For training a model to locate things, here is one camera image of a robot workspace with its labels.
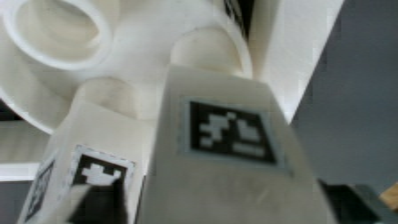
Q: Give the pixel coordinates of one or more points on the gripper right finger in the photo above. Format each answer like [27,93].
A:
[356,204]

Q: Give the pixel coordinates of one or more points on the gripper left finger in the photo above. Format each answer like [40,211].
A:
[102,209]

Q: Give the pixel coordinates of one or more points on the white stool leg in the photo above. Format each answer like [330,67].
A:
[97,153]
[230,175]

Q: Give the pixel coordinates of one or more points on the wooden furniture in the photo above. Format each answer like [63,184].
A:
[390,197]

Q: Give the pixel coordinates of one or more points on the white right wall block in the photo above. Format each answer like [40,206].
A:
[290,29]

